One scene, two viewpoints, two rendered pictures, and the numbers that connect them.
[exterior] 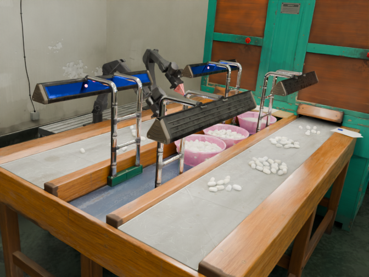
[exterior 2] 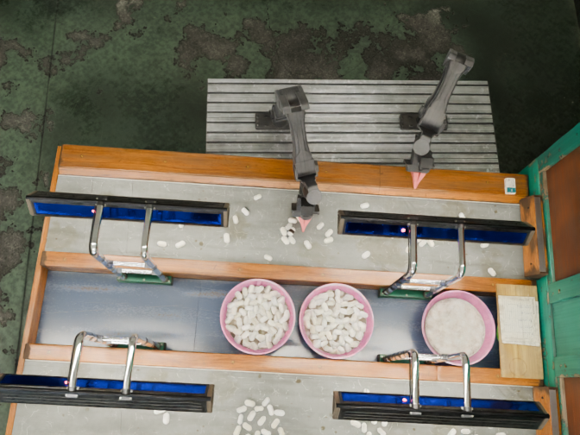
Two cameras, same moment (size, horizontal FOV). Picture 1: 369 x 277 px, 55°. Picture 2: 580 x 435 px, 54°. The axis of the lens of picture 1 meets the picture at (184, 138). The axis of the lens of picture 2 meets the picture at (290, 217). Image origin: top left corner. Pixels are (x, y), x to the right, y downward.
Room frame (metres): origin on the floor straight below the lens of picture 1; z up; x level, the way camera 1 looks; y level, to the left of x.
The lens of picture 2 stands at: (1.60, -0.30, 2.80)
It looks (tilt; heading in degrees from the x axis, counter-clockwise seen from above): 73 degrees down; 50
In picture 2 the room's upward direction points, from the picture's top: 10 degrees clockwise
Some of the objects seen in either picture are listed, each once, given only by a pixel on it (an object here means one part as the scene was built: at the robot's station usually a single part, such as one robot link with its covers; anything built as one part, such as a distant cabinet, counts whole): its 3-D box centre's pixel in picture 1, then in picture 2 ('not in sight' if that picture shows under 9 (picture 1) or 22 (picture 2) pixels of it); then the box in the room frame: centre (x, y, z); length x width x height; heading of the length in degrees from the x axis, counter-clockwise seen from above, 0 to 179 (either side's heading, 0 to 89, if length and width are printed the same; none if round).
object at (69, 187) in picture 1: (185, 140); (291, 275); (1.90, -0.01, 0.71); 1.81 x 0.05 x 0.11; 147
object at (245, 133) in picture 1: (224, 138); (335, 321); (1.95, -0.24, 0.72); 0.27 x 0.27 x 0.10
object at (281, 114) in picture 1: (268, 111); (519, 330); (2.50, -0.59, 0.77); 0.33 x 0.15 x 0.01; 57
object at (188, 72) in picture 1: (213, 67); (435, 225); (2.33, -0.15, 1.08); 0.62 x 0.08 x 0.07; 147
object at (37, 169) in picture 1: (161, 129); (293, 228); (1.99, 0.14, 0.73); 1.81 x 0.30 x 0.02; 147
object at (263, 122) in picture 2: (97, 117); (280, 117); (2.18, 0.57, 0.71); 0.20 x 0.07 x 0.08; 151
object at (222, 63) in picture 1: (220, 96); (419, 261); (2.28, -0.21, 0.90); 0.20 x 0.19 x 0.45; 147
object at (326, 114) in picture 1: (319, 112); (548, 433); (2.36, -0.91, 0.83); 0.30 x 0.06 x 0.07; 57
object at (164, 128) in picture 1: (212, 111); (104, 393); (1.21, -0.09, 1.08); 0.62 x 0.08 x 0.07; 147
